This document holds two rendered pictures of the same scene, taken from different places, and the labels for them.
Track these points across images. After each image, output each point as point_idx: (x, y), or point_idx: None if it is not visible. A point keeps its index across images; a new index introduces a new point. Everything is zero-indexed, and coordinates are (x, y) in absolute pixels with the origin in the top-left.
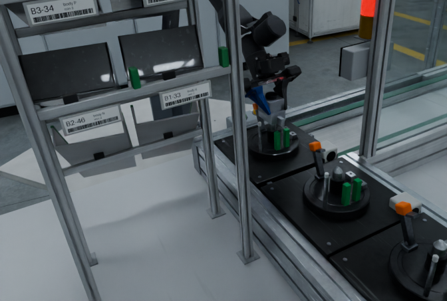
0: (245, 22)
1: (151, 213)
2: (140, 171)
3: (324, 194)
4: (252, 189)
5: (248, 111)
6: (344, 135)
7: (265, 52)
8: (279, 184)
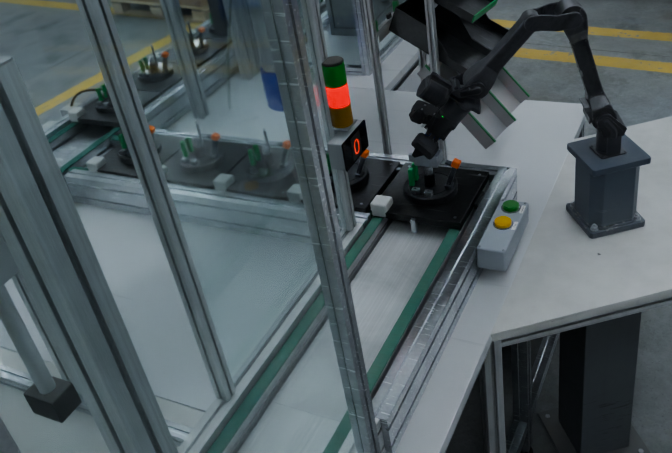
0: (463, 81)
1: (487, 160)
2: (557, 173)
3: None
4: (406, 162)
5: (516, 219)
6: (400, 268)
7: (441, 112)
8: (389, 168)
